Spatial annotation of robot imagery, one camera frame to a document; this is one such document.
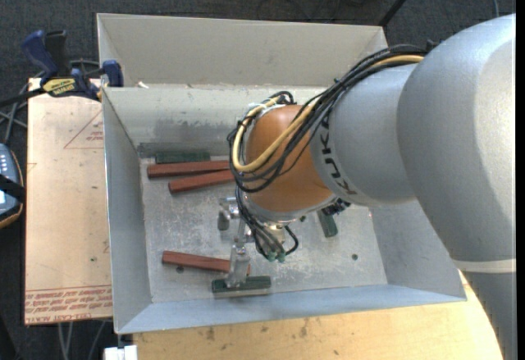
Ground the black cylinder on white bracket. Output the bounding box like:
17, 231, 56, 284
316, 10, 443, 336
322, 199, 352, 218

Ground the dark green flat block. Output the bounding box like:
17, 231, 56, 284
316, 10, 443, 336
155, 149, 212, 165
317, 210, 340, 239
211, 275, 272, 296

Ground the brown cardboard board red print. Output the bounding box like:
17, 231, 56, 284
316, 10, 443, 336
24, 77, 114, 326

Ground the grey metal bin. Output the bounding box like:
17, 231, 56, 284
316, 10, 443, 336
96, 12, 468, 335

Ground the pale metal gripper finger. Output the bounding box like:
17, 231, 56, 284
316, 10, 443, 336
217, 197, 240, 233
226, 244, 252, 289

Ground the red-brown flat block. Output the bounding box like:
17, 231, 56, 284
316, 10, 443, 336
146, 159, 231, 180
161, 250, 252, 275
167, 169, 237, 195

